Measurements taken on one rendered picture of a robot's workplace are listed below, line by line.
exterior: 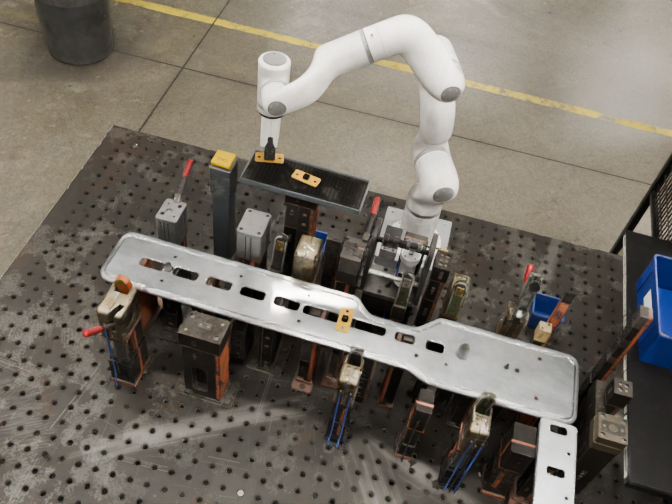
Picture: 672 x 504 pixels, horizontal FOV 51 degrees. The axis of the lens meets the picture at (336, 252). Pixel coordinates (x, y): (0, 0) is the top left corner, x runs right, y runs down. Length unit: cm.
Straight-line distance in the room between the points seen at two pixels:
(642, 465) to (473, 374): 47
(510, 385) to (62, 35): 332
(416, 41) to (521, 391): 96
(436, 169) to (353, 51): 51
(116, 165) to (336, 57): 125
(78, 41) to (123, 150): 166
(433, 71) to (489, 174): 225
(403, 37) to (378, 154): 221
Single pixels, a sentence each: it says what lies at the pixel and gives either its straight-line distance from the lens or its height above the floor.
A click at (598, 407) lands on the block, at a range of 207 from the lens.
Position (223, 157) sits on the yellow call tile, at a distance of 217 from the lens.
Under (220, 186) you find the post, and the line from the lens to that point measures 221.
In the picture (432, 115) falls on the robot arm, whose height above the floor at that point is 140.
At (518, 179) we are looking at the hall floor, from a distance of 412.
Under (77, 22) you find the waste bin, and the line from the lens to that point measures 440.
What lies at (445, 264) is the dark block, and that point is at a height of 112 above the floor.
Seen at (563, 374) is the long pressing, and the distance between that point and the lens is 208.
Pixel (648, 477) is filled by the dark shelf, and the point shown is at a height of 103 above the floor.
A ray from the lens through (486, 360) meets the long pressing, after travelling 202.
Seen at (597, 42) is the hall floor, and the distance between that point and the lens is 556.
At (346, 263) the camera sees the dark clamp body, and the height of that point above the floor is 106.
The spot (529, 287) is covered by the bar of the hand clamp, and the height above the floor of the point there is 120.
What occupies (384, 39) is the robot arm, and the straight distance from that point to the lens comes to 185.
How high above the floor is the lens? 262
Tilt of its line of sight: 49 degrees down
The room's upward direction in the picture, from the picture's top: 10 degrees clockwise
